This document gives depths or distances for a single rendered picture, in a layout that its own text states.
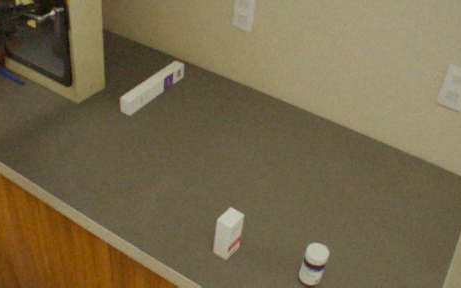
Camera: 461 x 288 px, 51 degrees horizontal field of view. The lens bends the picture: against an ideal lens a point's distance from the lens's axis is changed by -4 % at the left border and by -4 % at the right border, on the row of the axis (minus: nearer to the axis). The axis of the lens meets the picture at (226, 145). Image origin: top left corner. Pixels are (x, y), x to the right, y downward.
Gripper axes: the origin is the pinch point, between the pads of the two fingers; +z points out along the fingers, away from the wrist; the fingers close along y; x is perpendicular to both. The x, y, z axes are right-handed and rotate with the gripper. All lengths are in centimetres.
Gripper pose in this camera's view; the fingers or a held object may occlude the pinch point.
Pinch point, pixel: (25, 13)
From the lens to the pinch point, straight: 138.4
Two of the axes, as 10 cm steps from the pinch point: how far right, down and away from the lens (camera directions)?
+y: 0.9, -7.9, -6.1
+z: 5.3, -4.8, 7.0
